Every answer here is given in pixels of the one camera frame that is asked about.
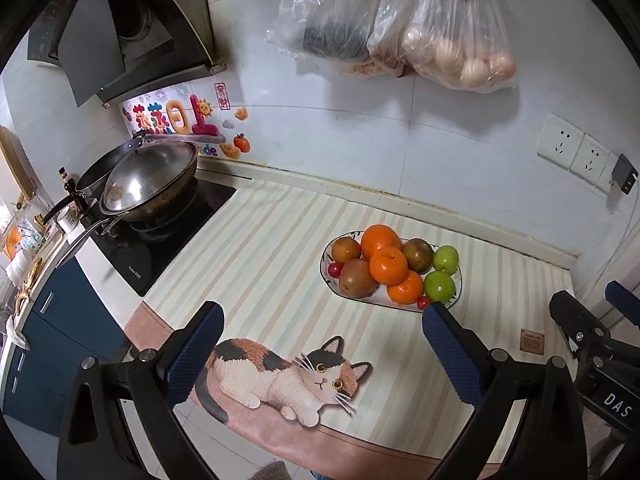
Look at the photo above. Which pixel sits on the black frying pan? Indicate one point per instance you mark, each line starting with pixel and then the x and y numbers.
pixel 97 172

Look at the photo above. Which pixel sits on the medium orange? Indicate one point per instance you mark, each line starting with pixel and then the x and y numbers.
pixel 388 266

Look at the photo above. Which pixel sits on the black gas stove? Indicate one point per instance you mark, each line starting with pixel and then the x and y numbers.
pixel 160 250

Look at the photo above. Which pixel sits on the dark sauce bottle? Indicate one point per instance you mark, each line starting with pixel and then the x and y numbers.
pixel 67 182

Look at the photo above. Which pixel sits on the small orange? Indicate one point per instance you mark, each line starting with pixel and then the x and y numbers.
pixel 406 289

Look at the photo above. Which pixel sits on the grey plug adapter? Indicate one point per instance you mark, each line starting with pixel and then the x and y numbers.
pixel 625 174

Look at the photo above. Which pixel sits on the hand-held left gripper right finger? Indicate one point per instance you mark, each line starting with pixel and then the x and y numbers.
pixel 452 355

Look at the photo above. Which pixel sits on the plastic bag with eggs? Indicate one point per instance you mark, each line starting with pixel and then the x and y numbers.
pixel 450 45

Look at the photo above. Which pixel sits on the white cup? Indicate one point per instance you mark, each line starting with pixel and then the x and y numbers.
pixel 67 220

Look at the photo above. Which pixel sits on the white wall socket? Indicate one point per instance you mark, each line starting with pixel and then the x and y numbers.
pixel 592 160
pixel 560 141

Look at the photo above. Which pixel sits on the plastic bag with dark contents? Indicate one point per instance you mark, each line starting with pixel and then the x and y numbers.
pixel 330 15

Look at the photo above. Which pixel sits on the cherry tomato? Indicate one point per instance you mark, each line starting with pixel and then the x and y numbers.
pixel 424 302
pixel 334 270

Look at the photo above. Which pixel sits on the striped cat print mat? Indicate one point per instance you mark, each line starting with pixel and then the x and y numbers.
pixel 280 245

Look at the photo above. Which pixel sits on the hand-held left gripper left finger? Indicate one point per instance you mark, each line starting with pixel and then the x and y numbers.
pixel 192 355

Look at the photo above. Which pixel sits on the colourful wall sticker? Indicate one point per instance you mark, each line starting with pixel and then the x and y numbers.
pixel 170 115

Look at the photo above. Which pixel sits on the steel wok lid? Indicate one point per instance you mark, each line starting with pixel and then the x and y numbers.
pixel 145 180

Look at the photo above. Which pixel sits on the brown-green apple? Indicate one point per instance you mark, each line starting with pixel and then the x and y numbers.
pixel 419 255

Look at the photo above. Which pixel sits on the large orange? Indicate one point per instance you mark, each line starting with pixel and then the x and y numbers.
pixel 380 239

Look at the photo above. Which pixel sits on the blue cabinet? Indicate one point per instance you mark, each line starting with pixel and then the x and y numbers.
pixel 55 325

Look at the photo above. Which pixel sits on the green apple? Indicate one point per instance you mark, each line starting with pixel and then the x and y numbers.
pixel 440 285
pixel 446 258

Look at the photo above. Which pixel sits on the steel wok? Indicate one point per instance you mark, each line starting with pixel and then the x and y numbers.
pixel 172 197

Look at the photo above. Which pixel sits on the black range hood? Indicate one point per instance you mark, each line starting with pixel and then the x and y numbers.
pixel 125 25

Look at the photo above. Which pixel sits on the brown apple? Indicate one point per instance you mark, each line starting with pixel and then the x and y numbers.
pixel 346 249

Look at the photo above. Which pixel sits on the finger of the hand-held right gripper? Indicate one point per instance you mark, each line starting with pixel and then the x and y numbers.
pixel 575 320
pixel 625 297

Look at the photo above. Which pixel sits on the red-brown apple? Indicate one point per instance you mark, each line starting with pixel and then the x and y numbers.
pixel 357 278

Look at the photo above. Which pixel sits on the patterned oval plate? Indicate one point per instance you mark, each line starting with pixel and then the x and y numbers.
pixel 380 303

